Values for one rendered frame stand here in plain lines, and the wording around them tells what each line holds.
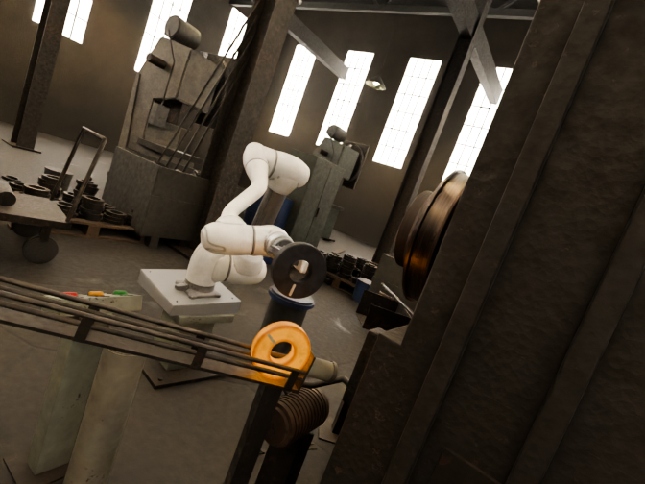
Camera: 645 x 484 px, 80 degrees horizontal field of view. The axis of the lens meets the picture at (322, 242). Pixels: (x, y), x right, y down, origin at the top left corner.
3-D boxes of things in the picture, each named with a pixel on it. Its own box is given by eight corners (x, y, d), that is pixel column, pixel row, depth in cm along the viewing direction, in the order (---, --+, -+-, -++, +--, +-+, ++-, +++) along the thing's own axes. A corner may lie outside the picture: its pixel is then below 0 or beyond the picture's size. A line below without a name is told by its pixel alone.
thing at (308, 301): (303, 359, 262) (324, 302, 257) (274, 369, 235) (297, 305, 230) (270, 337, 279) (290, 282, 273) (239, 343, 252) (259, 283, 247)
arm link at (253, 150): (250, 152, 161) (279, 161, 167) (246, 132, 173) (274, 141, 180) (239, 177, 168) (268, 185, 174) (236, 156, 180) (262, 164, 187)
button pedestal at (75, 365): (96, 465, 130) (147, 299, 122) (11, 499, 110) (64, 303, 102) (76, 436, 138) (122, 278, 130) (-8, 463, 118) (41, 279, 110)
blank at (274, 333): (273, 391, 100) (270, 383, 103) (321, 355, 103) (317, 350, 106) (240, 350, 94) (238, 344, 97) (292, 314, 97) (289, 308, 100)
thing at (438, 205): (446, 303, 150) (493, 190, 144) (404, 313, 110) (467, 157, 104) (431, 297, 153) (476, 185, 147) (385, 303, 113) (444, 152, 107)
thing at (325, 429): (352, 420, 211) (400, 302, 202) (357, 452, 185) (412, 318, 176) (318, 408, 210) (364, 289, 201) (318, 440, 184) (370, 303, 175)
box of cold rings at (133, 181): (188, 229, 525) (207, 169, 514) (230, 254, 474) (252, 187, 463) (95, 216, 424) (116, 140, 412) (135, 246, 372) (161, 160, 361)
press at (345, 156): (277, 222, 959) (314, 116, 925) (309, 229, 1045) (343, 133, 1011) (313, 239, 869) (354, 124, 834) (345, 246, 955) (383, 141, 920)
